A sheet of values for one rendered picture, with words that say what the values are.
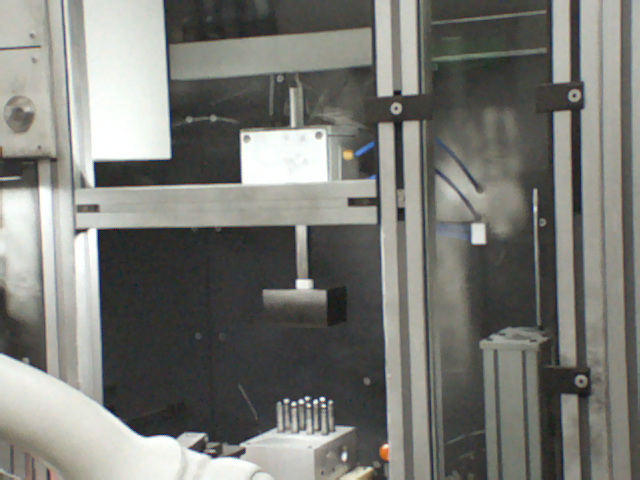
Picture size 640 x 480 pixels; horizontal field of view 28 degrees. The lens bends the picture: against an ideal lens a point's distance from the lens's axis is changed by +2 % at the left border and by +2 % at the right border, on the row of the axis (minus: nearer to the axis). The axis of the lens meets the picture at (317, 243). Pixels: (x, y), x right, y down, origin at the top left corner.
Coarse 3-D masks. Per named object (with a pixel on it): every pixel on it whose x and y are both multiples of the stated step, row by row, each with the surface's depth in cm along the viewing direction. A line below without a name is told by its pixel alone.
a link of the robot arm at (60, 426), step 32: (0, 384) 89; (32, 384) 90; (64, 384) 91; (0, 416) 89; (32, 416) 89; (64, 416) 89; (96, 416) 91; (32, 448) 90; (64, 448) 89; (96, 448) 90; (128, 448) 92; (160, 448) 94
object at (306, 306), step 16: (304, 240) 152; (304, 256) 152; (304, 272) 152; (272, 288) 154; (288, 288) 153; (304, 288) 152; (320, 288) 152; (336, 288) 152; (272, 304) 152; (288, 304) 151; (304, 304) 150; (320, 304) 149; (336, 304) 152; (272, 320) 152; (288, 320) 151; (304, 320) 150; (320, 320) 149; (336, 320) 152
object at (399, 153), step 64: (384, 0) 125; (64, 64) 141; (384, 64) 125; (64, 128) 141; (384, 128) 125; (64, 192) 142; (384, 192) 126; (64, 256) 142; (384, 256) 126; (64, 320) 143; (384, 320) 127
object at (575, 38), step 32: (576, 0) 117; (576, 32) 117; (576, 64) 117; (576, 128) 118; (576, 160) 118; (576, 192) 118; (576, 224) 119; (576, 256) 119; (576, 288) 119; (576, 320) 119; (576, 352) 119; (576, 416) 119; (608, 416) 118; (576, 448) 120; (608, 448) 118
